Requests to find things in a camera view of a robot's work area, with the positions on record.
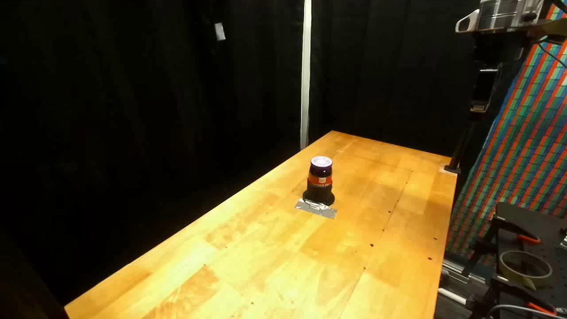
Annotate white pole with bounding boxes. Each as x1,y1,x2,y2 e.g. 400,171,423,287
300,0,312,151

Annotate black curtain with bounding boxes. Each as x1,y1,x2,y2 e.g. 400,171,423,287
0,0,481,319

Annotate piece of silver tape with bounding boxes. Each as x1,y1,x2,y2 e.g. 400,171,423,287
295,198,338,219

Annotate roll of beige tape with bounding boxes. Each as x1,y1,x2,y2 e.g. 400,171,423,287
499,250,554,291

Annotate black stand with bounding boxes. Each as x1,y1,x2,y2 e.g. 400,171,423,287
444,113,479,174

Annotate multicoloured striped panel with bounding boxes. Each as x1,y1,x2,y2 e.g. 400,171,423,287
445,4,567,263

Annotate aluminium rail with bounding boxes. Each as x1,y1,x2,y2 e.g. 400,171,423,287
440,259,489,285

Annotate grey cable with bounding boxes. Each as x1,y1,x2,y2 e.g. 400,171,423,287
486,303,567,319

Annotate bottle with purple cap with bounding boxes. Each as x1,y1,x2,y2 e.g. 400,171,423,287
307,156,334,205

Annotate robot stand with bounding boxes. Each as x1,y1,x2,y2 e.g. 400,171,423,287
463,202,567,319

